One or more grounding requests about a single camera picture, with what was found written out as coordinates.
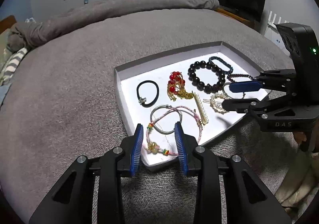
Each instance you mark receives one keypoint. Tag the olive green pillow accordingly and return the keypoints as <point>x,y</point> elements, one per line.
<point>4,53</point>

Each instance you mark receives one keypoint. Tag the striped pillow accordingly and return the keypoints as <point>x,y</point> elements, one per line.
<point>11,65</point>

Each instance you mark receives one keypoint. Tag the grey shallow cardboard tray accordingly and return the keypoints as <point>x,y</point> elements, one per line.
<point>141,86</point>

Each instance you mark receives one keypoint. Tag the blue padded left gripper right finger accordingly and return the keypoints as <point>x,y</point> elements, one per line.
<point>182,154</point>

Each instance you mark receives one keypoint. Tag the blue blanket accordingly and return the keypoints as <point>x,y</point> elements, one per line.
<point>3,92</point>

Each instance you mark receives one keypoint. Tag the grey rolled duvet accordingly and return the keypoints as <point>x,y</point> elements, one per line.
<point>32,35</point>

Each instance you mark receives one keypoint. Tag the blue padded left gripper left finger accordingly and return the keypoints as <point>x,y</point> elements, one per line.
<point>136,150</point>

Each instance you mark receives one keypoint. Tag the beige fuzzy blanket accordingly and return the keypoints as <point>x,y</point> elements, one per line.
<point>299,185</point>

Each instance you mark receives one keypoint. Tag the white wifi router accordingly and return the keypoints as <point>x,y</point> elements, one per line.
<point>272,33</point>

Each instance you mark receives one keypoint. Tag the wooden tv stand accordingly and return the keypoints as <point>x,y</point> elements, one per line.
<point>246,22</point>

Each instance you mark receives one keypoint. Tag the thin silver bangle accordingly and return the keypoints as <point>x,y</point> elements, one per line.
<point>164,117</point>

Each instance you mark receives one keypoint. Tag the white plastic bag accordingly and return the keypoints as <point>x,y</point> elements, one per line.
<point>30,20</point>

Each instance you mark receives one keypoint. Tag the gold pearl bar hair clip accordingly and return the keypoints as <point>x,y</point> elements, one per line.
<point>201,109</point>

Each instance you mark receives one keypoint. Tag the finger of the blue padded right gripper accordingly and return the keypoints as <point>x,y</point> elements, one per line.
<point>246,86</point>
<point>239,105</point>

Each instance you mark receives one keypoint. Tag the wooden headboard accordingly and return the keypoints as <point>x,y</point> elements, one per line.
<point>7,23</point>

